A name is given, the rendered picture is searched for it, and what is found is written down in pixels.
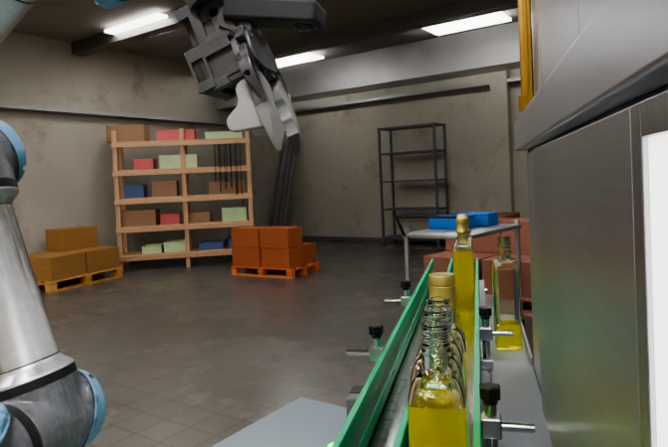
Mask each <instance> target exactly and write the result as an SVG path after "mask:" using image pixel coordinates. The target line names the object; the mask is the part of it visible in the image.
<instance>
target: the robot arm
mask: <svg viewBox="0 0 668 447"><path fill-rule="evenodd" d="M93 1H94V3H95V4H96V5H98V6H100V7H102V8H106V9H113V8H116V7H118V6H120V5H122V4H123V3H125V2H128V1H131V0H93ZM184 1H185V2H186V3H187V5H185V6H184V7H182V8H180V9H178V10H177V11H175V12H174V14H175V16H176V19H177V21H178V23H180V24H182V25H184V26H185V27H186V29H187V32H188V34H189V37H190V40H191V42H192V45H193V48H192V49H191V50H190V51H189V52H187V53H185V54H184V55H185V58H186V60H187V63H188V65H189V68H190V70H191V73H192V76H193V78H194V81H195V83H196V86H197V88H198V91H199V93H200V94H202V93H203V94H205V95H209V96H212V97H216V98H219V99H223V100H225V101H228V100H230V99H232V98H234V97H236V96H237V97H238V106H237V107H236V108H235V109H234V111H233V112H232V113H231V114H230V115H229V117H228V119H227V124H228V127H229V129H230V130H231V131H232V132H236V133H237V132H244V131H250V130H251V132H252V133H253V134H254V135H256V136H266V135H268V136H269V138H270V140H271V142H272V144H273V145H274V147H275V149H276V150H277V151H278V152H280V151H282V150H283V144H284V138H285V132H286V135H287V139H288V141H289V143H290V145H291V147H292V149H293V151H294V154H295V153H297V152H299V151H300V137H301V134H300V130H299V126H298V122H297V118H296V115H295V112H294V107H293V104H292V101H291V98H290V95H289V92H288V90H287V87H286V84H285V82H284V80H283V77H282V75H281V73H280V71H279V69H278V67H277V63H276V60H275V58H274V55H273V53H272V51H271V49H270V47H269V45H268V43H267V42H266V40H265V39H264V38H263V37H262V30H261V29H259V28H274V29H292V30H298V31H301V32H308V31H322V30H324V28H325V23H326V11H325V10H324V9H323V8H322V7H321V6H320V5H319V4H318V3H317V2H316V1H315V0H184ZM36 2H37V0H0V44H1V43H2V42H3V41H4V40H5V38H6V37H7V36H8V35H9V34H10V33H11V31H12V30H13V29H14V28H15V27H16V25H17V24H18V23H19V22H20V21H21V19H22V18H23V17H24V16H25V15H26V13H27V12H28V11H29V10H30V9H31V7H32V6H33V5H34V4H35V3H36ZM26 164H27V158H26V152H25V148H24V145H23V143H22V141H21V139H20V137H19V136H18V134H17V133H16V132H15V130H14V129H13V128H12V127H11V126H9V125H8V124H7V123H5V122H3V121H2V120H0V447H85V446H86V445H88V444H89V443H90V442H91V441H93V440H94V438H95V437H96V436H97V435H98V433H99V431H100V429H101V426H102V425H103V422H104V418H105V411H106V405H105V397H104V393H103V390H102V388H101V386H100V384H99V382H98V381H97V379H96V378H91V373H89V372H86V371H84V370H78V369H77V366H76V363H75V360H74V359H73V358H70V357H68V356H65V355H63V354H62V353H61V352H60V351H59V347H58V344H57V341H56V338H55V335H54V332H53V329H52V326H51V323H50V319H49V316H48V313H47V310H46V307H45V304H44V301H43V298H42V295H41V291H40V288H39V285H38V282H37V279H36V276H35V273H34V270H33V267H32V263H31V260H30V257H29V254H28V251H27V248H26V245H25V242H24V239H23V235H22V233H21V230H20V227H19V224H18V221H17V218H16V215H15V212H14V208H13V201H14V200H15V198H16V197H17V195H18V194H19V192H20V190H19V187H18V183H19V182H20V180H21V179H22V178H23V176H24V173H25V169H24V168H23V166H24V165H26Z"/></svg>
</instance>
